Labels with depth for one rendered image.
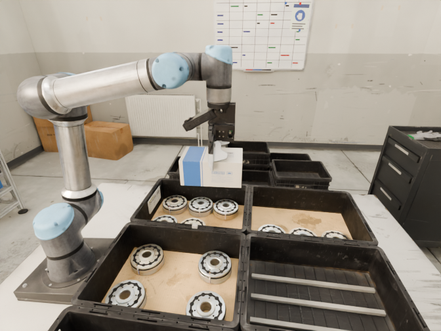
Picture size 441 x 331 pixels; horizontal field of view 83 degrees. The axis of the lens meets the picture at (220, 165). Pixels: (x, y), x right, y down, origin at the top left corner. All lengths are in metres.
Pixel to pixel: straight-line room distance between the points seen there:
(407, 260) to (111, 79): 1.22
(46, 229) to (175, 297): 0.45
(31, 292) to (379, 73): 3.96
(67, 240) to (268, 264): 0.66
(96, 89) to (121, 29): 3.27
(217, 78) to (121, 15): 3.27
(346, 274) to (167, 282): 0.55
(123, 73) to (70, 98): 0.15
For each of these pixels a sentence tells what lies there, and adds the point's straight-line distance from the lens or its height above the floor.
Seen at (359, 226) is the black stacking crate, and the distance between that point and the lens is 1.01.
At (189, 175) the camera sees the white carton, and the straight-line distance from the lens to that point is 0.81.
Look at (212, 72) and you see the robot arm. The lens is 0.73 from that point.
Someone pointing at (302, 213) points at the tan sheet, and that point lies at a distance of 1.11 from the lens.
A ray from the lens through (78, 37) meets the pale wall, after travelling 4.22.
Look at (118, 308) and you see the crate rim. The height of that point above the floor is 0.93.
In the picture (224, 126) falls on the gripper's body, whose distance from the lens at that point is 0.76.
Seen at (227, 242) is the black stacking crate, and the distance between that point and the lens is 0.84.
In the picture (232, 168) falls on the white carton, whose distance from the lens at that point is 0.78.
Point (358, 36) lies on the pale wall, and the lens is 3.86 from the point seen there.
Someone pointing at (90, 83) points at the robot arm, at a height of 1.38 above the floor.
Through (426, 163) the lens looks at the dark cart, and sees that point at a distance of 1.98.
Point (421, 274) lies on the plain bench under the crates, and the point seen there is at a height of 0.70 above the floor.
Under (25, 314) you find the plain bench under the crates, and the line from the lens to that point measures 1.11.
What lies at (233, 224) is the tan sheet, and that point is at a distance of 1.01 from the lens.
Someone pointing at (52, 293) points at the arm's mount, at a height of 0.75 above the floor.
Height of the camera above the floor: 1.48
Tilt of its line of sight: 27 degrees down
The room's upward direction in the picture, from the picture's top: straight up
